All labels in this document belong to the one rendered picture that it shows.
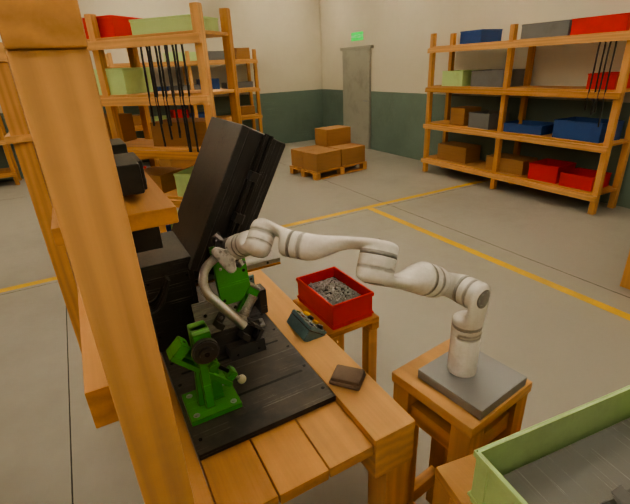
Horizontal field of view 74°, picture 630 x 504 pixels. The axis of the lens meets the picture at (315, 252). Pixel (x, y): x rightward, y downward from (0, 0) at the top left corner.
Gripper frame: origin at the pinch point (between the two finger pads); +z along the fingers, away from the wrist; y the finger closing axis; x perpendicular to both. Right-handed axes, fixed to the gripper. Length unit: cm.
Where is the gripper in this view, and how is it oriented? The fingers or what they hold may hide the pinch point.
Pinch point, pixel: (220, 253)
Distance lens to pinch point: 140.9
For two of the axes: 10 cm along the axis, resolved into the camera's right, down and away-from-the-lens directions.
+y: -6.1, -7.5, -2.7
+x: -5.9, 6.5, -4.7
